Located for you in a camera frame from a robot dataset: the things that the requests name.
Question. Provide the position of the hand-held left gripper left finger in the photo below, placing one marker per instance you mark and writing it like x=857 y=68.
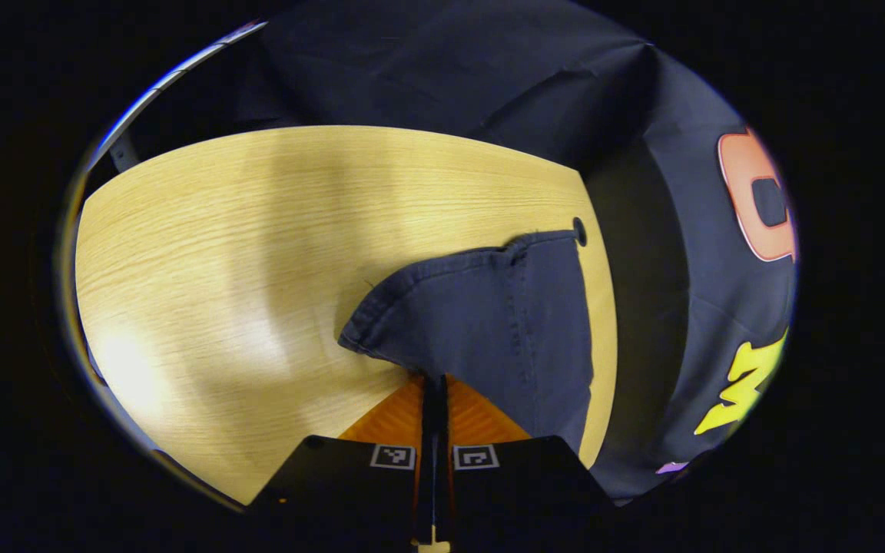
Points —
x=335 y=476

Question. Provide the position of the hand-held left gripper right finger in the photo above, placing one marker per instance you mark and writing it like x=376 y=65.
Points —
x=527 y=476

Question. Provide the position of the dark grey jeans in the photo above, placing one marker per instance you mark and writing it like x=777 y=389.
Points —
x=504 y=322

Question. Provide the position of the black backdrop cloth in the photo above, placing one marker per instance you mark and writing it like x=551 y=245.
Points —
x=450 y=69

